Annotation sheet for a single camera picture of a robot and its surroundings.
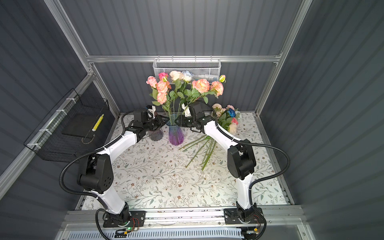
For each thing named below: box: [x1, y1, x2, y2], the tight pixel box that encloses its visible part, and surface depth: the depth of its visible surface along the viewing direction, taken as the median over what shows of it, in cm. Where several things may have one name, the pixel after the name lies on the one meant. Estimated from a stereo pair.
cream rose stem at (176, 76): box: [169, 71, 185, 117], surface depth 80 cm
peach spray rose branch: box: [180, 75, 226, 118], surface depth 73 cm
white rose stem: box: [183, 70, 192, 87], surface depth 81 cm
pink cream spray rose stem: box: [146, 75, 172, 121], surface depth 78 cm
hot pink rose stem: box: [158, 72, 169, 82], surface depth 79 cm
